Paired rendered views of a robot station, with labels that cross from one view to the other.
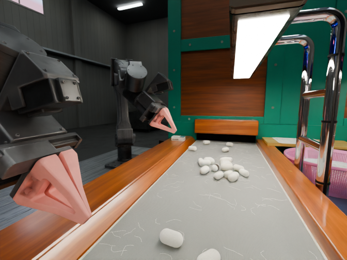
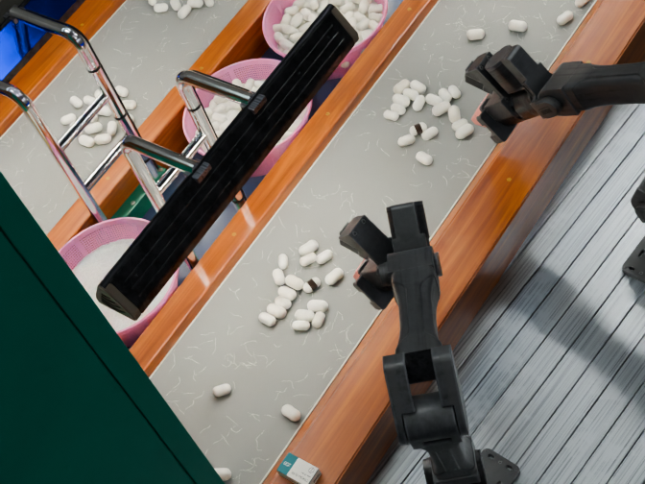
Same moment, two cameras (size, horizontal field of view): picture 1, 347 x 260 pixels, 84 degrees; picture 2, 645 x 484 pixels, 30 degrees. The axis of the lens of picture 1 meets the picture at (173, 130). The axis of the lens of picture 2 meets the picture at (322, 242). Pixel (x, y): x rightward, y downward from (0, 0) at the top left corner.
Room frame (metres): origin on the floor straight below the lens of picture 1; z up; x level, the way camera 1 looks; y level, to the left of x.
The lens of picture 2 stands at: (1.55, 0.65, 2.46)
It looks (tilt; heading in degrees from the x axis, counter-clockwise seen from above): 52 degrees down; 216
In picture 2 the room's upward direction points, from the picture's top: 22 degrees counter-clockwise
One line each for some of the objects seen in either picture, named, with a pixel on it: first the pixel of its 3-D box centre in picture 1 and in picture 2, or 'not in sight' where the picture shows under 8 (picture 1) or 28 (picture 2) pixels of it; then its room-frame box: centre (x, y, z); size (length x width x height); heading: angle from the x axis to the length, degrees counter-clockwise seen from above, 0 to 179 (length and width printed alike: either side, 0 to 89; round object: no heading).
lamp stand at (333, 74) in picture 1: (277, 118); (226, 199); (0.49, -0.26, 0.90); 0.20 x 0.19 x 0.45; 163
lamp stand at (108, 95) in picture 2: not in sight; (65, 131); (0.37, -0.65, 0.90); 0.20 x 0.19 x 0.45; 163
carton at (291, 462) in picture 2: (178, 138); (298, 471); (0.90, -0.02, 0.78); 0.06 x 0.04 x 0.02; 73
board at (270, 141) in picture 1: (306, 143); not in sight; (0.81, -0.57, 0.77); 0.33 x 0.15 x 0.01; 73
